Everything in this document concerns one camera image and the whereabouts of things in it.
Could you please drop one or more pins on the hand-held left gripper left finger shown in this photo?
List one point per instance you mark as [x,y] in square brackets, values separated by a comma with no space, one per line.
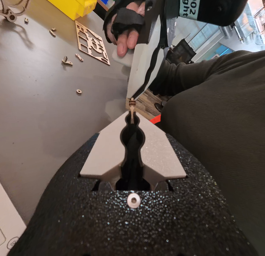
[103,154]

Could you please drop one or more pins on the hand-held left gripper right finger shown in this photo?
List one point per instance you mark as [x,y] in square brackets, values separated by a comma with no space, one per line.
[163,156]

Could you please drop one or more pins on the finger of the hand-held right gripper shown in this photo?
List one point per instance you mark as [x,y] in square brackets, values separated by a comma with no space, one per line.
[158,63]
[140,67]

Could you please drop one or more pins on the small wooden axle pin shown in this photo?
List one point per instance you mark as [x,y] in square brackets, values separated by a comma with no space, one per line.
[132,104]

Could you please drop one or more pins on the person's right forearm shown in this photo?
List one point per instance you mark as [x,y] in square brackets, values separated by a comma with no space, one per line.
[186,76]

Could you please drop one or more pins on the wooden link part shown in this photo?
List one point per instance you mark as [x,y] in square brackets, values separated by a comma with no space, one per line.
[79,57]

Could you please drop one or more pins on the chunky wooden model part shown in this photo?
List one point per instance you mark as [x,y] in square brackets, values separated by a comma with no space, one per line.
[66,62]

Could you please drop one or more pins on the person's right hand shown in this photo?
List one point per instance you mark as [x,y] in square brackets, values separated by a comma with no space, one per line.
[126,42]

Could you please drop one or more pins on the black boxy equipment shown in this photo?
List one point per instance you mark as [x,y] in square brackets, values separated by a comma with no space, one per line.
[180,52]

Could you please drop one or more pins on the red object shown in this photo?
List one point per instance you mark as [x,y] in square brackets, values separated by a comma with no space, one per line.
[155,119]

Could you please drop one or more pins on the black caster wheel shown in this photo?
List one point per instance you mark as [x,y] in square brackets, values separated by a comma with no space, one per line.
[159,106]

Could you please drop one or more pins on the emptied wooden part sheet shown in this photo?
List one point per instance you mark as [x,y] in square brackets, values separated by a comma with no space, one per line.
[91,39]

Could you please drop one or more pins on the yellow plastic bin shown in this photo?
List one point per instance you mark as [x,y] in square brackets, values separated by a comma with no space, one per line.
[68,1]

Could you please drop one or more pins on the paper instruction sheet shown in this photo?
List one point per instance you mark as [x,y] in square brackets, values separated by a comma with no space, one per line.
[8,218]

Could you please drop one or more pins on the wooden model frame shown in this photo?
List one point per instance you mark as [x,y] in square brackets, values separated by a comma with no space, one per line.
[9,14]

